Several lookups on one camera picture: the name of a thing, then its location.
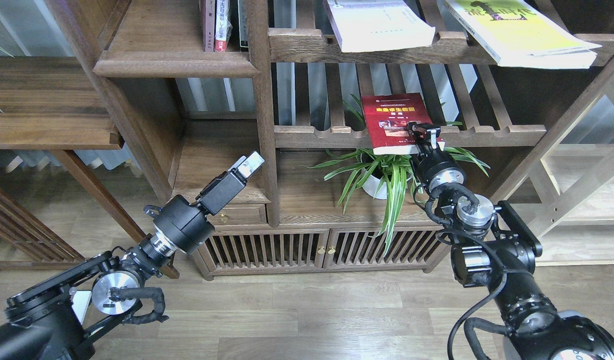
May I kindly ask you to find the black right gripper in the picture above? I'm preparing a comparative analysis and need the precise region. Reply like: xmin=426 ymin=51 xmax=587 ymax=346
xmin=408 ymin=122 xmax=465 ymax=188

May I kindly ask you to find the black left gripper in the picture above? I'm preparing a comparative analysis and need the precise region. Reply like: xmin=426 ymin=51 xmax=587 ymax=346
xmin=152 ymin=152 xmax=265 ymax=253

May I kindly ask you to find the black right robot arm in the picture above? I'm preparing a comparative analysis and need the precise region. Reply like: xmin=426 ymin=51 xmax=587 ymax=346
xmin=407 ymin=121 xmax=614 ymax=360

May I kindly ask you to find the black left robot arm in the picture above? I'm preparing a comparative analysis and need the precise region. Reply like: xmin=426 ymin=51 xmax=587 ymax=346
xmin=0 ymin=152 xmax=265 ymax=360

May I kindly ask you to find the potted spider plant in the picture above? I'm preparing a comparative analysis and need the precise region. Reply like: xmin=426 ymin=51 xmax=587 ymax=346
xmin=307 ymin=94 xmax=491 ymax=256

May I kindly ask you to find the dark wooden bookshelf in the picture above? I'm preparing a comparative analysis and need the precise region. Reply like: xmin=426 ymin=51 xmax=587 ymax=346
xmin=46 ymin=0 xmax=614 ymax=280

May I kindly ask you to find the yellow green book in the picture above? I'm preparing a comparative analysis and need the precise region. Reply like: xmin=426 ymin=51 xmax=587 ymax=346
xmin=445 ymin=0 xmax=600 ymax=69

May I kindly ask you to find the red white upright book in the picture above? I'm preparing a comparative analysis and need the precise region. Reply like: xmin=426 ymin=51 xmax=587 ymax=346
xmin=214 ymin=0 xmax=232 ymax=52

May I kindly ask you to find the dark upright book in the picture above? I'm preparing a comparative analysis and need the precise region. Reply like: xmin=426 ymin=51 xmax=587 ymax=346
xmin=236 ymin=0 xmax=249 ymax=52

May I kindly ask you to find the maroon upright book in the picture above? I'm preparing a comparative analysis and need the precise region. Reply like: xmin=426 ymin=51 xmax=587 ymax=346
xmin=199 ymin=0 xmax=217 ymax=53

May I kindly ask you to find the white table leg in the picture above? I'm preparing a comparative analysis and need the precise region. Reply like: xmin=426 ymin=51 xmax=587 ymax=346
xmin=69 ymin=288 xmax=92 ymax=325

